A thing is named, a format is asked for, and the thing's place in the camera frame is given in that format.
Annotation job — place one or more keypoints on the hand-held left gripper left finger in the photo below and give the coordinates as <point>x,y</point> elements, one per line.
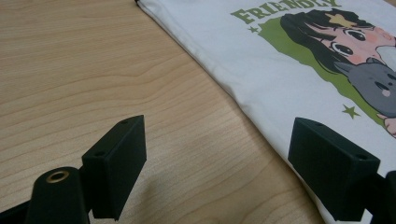
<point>113,168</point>

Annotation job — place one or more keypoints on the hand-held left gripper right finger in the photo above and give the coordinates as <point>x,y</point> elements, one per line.
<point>330,169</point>

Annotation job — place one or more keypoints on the white printed t-shirt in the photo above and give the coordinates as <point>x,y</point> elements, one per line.
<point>264,68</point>

